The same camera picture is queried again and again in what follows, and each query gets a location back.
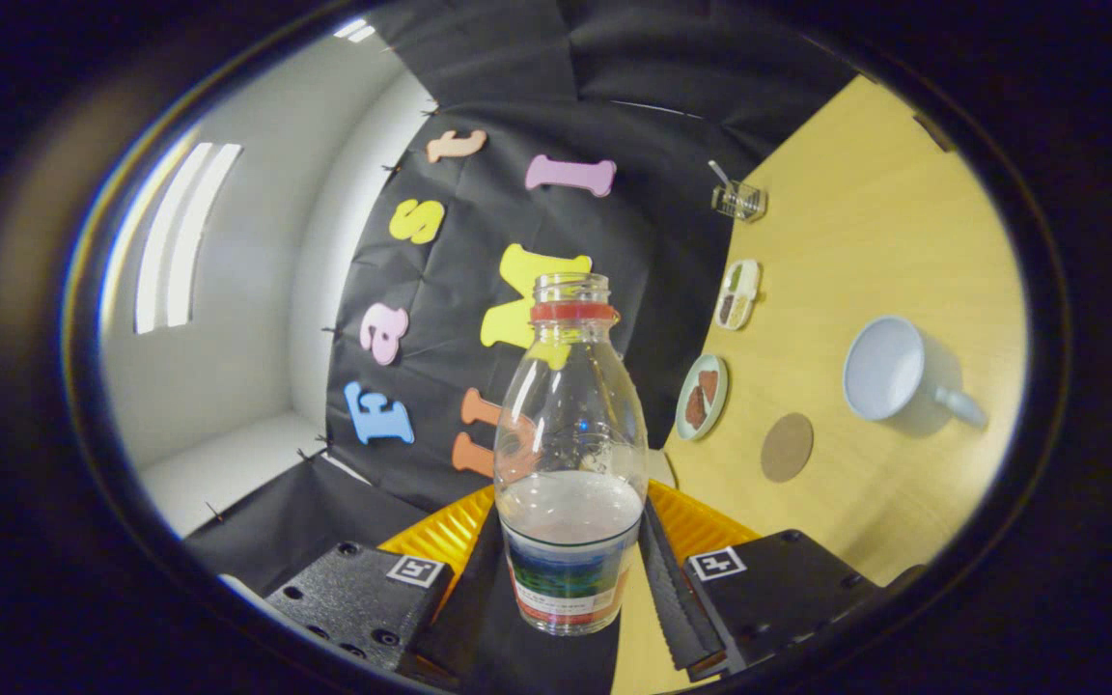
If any clear plastic juice bottle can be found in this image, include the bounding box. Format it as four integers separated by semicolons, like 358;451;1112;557
493;272;651;636

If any small divided seasoning dish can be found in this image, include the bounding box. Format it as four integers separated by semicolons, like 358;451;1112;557
713;258;762;332

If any clear glass container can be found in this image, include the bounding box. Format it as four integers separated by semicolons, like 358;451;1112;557
710;180;767;223

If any pale green plate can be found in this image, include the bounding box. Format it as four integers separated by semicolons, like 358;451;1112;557
676;354;729;441

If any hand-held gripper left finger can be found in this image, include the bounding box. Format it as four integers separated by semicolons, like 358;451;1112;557
264;483;518;681

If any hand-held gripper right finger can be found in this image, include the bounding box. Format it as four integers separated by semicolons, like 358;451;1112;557
638;480;880;677

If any large ceiling light panel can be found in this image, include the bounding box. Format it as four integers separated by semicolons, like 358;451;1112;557
134;142;243;336

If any white cup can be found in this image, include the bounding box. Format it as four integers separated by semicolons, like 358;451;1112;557
843;316;989;430

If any round brown coaster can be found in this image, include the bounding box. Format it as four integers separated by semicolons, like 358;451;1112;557
761;412;816;484

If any wooden table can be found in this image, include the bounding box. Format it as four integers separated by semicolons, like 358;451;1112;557
611;75;1028;694

